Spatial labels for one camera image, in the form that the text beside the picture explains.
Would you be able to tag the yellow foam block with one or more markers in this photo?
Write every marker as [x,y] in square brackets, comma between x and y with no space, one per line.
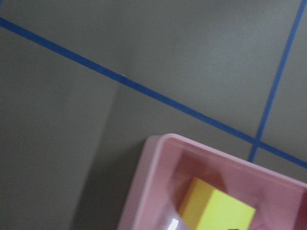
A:
[205,207]

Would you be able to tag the pink plastic bin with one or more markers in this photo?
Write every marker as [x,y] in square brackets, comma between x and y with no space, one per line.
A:
[169,162]

